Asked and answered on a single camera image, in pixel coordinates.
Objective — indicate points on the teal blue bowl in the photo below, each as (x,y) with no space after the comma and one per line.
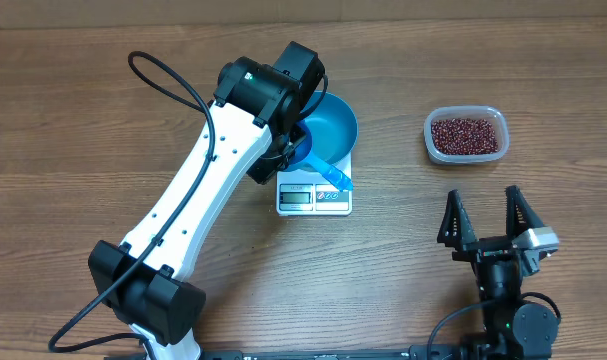
(334,129)

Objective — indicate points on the blue plastic measuring scoop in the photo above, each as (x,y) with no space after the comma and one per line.
(328,170)

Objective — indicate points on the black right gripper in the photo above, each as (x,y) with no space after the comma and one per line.
(485,247)

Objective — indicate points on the clear plastic container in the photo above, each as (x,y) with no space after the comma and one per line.
(475,112)

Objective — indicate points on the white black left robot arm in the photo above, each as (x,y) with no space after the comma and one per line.
(251,130)

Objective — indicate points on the white digital kitchen scale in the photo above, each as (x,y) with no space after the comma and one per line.
(302,191)

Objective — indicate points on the red adzuki beans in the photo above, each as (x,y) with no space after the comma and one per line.
(464,136)

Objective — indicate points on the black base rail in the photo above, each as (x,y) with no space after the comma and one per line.
(415,352)

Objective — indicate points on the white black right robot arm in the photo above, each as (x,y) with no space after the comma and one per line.
(517,325)

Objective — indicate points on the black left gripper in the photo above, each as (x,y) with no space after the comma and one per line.
(264,172)

